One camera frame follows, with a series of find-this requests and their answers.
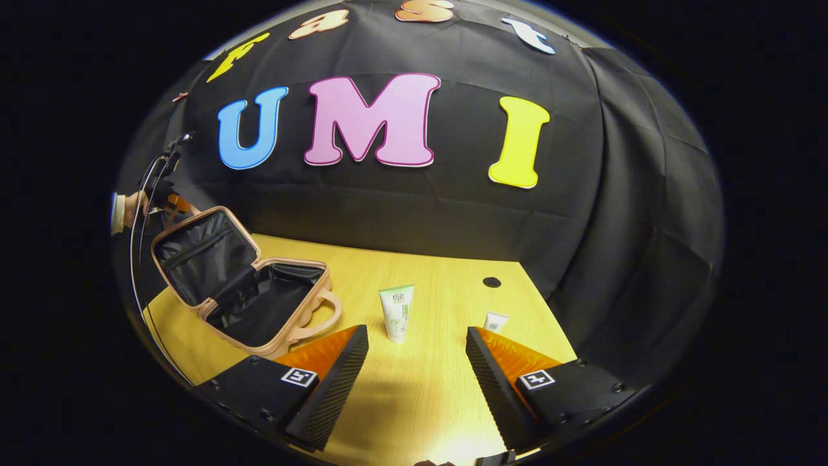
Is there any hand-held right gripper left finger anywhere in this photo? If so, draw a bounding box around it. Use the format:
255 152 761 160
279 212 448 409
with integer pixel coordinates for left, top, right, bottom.
194 324 369 452

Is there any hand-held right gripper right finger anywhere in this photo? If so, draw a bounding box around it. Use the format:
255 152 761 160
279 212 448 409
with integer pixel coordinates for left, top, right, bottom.
466 326 641 454

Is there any thin black cable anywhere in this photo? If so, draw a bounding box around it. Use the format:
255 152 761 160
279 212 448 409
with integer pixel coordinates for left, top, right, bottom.
129 155 195 388

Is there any white and green tube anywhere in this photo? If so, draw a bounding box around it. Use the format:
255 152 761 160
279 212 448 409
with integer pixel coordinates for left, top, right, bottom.
378 284 415 344

